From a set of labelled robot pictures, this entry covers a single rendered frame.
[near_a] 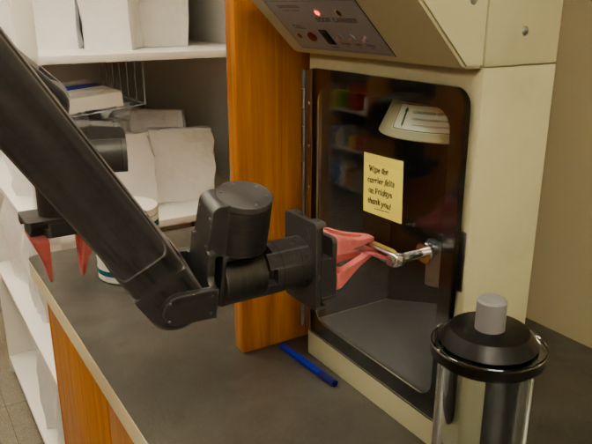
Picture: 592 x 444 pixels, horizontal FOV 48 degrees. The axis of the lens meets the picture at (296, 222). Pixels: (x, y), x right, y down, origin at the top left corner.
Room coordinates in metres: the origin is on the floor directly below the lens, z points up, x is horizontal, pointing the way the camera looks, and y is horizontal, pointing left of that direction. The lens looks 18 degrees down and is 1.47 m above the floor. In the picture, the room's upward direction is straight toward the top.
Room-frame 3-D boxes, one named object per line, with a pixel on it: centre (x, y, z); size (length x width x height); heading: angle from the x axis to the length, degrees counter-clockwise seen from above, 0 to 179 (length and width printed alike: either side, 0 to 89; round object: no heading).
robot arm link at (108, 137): (0.91, 0.30, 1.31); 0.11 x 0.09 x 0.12; 108
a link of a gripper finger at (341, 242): (0.71, -0.05, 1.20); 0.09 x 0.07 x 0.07; 122
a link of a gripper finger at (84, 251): (0.90, 0.33, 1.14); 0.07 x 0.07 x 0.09; 32
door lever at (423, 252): (0.73, -0.11, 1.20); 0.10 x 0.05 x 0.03; 31
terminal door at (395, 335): (0.80, -0.10, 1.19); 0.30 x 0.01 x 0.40; 31
